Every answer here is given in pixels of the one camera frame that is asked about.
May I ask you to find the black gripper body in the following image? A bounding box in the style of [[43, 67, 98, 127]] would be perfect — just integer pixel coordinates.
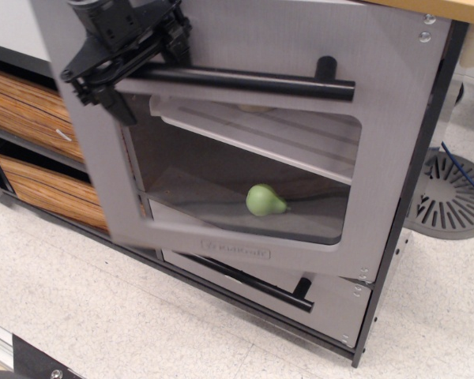
[[60, 1, 182, 85]]

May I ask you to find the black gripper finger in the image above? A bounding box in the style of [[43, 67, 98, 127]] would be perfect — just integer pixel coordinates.
[[157, 12, 191, 66], [73, 81, 137, 126]]

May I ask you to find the black oven door handle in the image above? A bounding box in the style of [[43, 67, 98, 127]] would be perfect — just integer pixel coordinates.
[[127, 56, 356, 102]]

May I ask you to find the grey toy oven door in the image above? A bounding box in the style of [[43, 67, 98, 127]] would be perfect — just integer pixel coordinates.
[[30, 0, 452, 283]]

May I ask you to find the white oven shelf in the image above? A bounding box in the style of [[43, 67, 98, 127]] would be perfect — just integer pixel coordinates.
[[149, 96, 361, 185]]

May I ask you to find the upper wood-pattern fabric bin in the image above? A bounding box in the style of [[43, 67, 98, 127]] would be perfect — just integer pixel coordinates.
[[0, 71, 84, 163]]

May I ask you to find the wood-pattern fabric bin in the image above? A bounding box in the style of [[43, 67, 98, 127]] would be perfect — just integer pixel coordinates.
[[0, 71, 84, 163], [0, 148, 109, 234]]

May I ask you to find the lower wood-pattern fabric bin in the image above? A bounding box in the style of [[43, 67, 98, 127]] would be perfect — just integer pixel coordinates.
[[0, 148, 109, 234]]

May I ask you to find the yellow toy potato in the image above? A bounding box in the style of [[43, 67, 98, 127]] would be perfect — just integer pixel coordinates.
[[238, 104, 274, 113]]

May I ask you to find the green toy pear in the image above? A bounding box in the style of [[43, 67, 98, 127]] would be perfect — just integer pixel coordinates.
[[246, 184, 290, 216]]

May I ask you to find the black plate with screw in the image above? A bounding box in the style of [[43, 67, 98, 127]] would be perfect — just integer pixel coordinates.
[[12, 334, 81, 379]]

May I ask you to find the wooden countertop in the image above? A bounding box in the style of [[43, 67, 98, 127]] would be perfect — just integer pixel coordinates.
[[371, 0, 474, 24]]

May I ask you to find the grey lower drawer front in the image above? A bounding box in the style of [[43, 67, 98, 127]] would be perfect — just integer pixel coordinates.
[[163, 250, 371, 348]]

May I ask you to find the grey slotted round base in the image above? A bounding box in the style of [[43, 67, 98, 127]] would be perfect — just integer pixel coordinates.
[[404, 150, 474, 240]]

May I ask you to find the black toy kitchen frame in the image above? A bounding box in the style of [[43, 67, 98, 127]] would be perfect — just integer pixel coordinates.
[[0, 21, 469, 367]]

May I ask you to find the blue cable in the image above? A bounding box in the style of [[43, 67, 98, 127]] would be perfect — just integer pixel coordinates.
[[440, 141, 474, 203]]

